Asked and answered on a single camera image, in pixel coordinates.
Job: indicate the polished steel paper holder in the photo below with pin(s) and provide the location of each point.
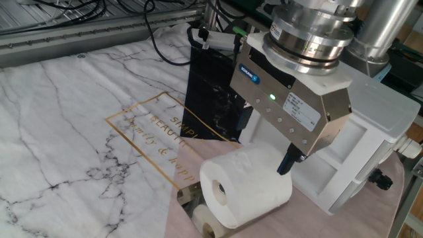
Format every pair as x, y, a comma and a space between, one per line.
186, 195

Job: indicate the silver grey UR5 robot arm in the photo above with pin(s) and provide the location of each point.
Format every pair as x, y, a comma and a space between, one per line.
380, 29

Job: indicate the grey aluminium rail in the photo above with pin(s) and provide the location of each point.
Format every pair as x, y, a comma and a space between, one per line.
66, 43

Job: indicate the silver force torque sensor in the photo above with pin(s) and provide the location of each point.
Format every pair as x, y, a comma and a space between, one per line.
304, 36

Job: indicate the white plastic junction box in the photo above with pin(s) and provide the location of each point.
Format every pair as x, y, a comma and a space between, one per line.
373, 109

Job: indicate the white gripper adapter plate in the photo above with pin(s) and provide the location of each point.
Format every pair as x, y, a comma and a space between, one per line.
330, 84

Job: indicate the white toilet paper roll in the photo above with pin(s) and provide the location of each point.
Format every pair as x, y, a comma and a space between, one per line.
251, 185

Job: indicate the grey table frame leg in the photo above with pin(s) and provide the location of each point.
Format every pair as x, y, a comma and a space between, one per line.
404, 205

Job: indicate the silver Schunk gripper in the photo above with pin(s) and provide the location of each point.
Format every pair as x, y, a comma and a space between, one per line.
264, 99

